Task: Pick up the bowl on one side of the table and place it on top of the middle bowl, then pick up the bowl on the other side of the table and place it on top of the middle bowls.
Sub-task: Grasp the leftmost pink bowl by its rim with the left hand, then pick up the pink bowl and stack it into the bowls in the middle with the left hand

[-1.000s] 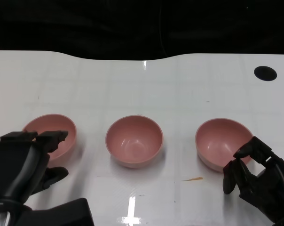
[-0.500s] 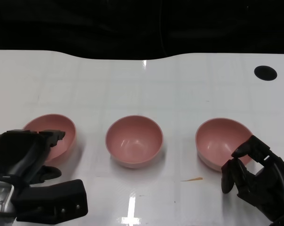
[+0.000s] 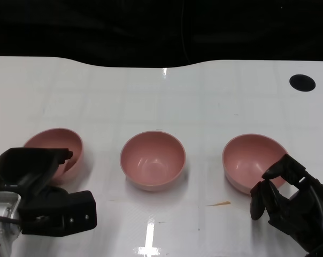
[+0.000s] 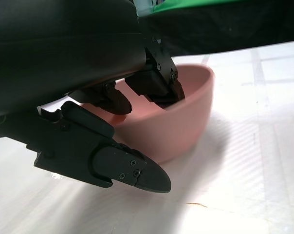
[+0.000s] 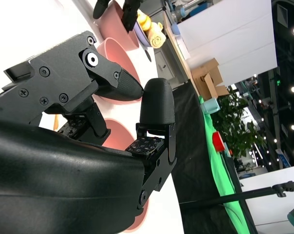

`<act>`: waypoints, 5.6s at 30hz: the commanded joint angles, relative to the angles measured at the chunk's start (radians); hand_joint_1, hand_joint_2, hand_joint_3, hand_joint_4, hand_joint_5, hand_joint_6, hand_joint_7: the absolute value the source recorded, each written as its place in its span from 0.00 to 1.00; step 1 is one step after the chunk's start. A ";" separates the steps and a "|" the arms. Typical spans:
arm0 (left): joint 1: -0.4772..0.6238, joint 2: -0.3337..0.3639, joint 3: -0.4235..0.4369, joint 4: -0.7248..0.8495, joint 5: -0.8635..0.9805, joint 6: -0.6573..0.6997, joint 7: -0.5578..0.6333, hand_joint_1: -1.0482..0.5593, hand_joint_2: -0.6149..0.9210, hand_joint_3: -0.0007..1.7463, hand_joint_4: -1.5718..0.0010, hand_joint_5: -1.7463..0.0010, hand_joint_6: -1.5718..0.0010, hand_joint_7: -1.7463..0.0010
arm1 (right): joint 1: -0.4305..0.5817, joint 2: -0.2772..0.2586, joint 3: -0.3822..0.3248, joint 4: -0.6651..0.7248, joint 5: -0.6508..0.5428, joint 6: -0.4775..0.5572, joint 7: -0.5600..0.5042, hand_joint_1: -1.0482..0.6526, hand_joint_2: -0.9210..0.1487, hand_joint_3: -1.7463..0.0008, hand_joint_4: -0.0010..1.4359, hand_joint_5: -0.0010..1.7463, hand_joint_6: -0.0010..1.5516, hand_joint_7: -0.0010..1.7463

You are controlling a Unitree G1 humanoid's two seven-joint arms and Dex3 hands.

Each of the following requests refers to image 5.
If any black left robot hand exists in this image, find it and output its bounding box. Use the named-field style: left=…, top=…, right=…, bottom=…
left=92, top=0, right=144, bottom=33

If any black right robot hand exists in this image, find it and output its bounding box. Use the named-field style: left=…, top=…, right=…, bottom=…
left=0, top=30, right=178, bottom=234

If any pink plastic bowl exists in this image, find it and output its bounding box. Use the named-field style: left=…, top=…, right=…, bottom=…
left=102, top=118, right=151, bottom=232
left=98, top=0, right=141, bottom=51
left=96, top=37, right=146, bottom=105

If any wooden table top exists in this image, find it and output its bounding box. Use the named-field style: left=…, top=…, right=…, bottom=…
left=163, top=11, right=203, bottom=98

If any yellow toy figure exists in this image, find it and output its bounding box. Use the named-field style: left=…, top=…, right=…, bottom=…
left=137, top=11, right=152, bottom=31

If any purple plate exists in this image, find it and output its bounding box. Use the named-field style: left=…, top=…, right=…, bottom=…
left=133, top=20, right=152, bottom=48

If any pale yellow toy roll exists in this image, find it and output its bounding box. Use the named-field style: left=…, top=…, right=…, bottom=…
left=148, top=21, right=166, bottom=49

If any grey cabinet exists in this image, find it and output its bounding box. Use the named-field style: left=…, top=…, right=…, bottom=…
left=154, top=46, right=189, bottom=85

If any white partition panel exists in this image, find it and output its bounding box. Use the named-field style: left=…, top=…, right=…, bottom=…
left=239, top=164, right=294, bottom=234
left=177, top=0, right=278, bottom=74

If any brown cardboard box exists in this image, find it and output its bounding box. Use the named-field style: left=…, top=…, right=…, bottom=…
left=190, top=58, right=230, bottom=100

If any teal cup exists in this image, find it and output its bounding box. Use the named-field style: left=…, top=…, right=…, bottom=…
left=200, top=97, right=220, bottom=115

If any black backdrop cloth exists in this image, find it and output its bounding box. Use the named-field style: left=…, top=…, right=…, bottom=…
left=171, top=81, right=258, bottom=234

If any green leafy plant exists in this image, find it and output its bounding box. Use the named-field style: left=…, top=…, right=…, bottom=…
left=210, top=87, right=267, bottom=169

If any red cup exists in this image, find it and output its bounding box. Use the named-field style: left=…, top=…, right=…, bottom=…
left=212, top=131, right=225, bottom=153

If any green cloth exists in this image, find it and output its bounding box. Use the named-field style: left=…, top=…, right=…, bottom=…
left=198, top=96, right=250, bottom=234

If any black tripod pole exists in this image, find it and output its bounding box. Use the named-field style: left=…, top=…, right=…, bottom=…
left=180, top=180, right=294, bottom=208

